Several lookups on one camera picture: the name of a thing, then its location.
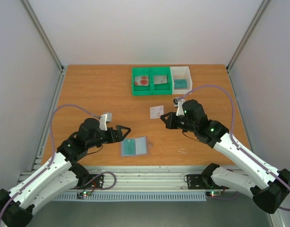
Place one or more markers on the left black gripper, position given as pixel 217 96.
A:
pixel 120 138

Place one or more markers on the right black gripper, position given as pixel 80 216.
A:
pixel 173 121

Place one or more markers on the white floral VIP card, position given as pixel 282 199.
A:
pixel 156 112

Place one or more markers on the teal card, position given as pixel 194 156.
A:
pixel 128 147
pixel 180 84

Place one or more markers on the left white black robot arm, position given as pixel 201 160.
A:
pixel 60 173

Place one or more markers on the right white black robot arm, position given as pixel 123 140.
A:
pixel 266 185

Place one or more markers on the teal card in bin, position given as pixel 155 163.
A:
pixel 180 84

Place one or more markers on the grey card in bin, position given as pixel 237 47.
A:
pixel 160 79

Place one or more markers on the red patterned card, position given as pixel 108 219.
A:
pixel 141 81

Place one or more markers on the middle green bin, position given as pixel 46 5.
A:
pixel 161 89

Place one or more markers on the green bin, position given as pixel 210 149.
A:
pixel 141 90
pixel 161 89

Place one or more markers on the left green bin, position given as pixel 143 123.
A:
pixel 141 90

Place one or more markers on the white bin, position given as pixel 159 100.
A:
pixel 181 72

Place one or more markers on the left circuit board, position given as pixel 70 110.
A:
pixel 83 195

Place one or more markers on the circuit board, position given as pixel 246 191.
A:
pixel 83 195
pixel 214 193

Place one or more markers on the right circuit board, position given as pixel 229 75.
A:
pixel 214 193

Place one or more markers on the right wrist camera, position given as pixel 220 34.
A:
pixel 178 104

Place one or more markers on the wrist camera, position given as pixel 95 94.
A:
pixel 178 104
pixel 104 119

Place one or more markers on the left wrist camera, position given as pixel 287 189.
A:
pixel 104 119

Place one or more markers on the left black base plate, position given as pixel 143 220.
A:
pixel 90 181

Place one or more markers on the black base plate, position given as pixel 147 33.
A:
pixel 197 181
pixel 90 181

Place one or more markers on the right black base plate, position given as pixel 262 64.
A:
pixel 197 181

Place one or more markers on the grey slotted cable duct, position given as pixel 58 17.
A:
pixel 131 196

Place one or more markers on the right aluminium corner post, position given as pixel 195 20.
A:
pixel 249 31

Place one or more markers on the aluminium corner post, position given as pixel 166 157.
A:
pixel 249 31
pixel 37 24

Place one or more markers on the left aluminium corner post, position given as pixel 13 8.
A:
pixel 37 24

